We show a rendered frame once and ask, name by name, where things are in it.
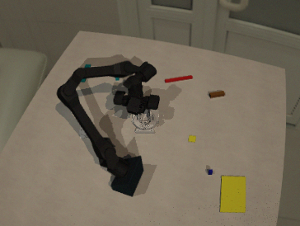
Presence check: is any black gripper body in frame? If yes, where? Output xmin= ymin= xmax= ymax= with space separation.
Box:
xmin=113 ymin=85 xmax=160 ymax=110

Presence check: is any small yellow block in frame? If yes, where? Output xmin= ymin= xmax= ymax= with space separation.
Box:
xmin=188 ymin=136 xmax=196 ymax=142

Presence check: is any brown rectangular bar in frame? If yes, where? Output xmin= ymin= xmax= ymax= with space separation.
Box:
xmin=209 ymin=91 xmax=225 ymax=98

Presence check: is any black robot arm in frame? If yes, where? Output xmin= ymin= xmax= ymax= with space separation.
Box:
xmin=56 ymin=60 xmax=157 ymax=180

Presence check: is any yellow flat rectangular plate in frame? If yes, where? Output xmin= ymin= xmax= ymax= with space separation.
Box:
xmin=220 ymin=176 xmax=246 ymax=213

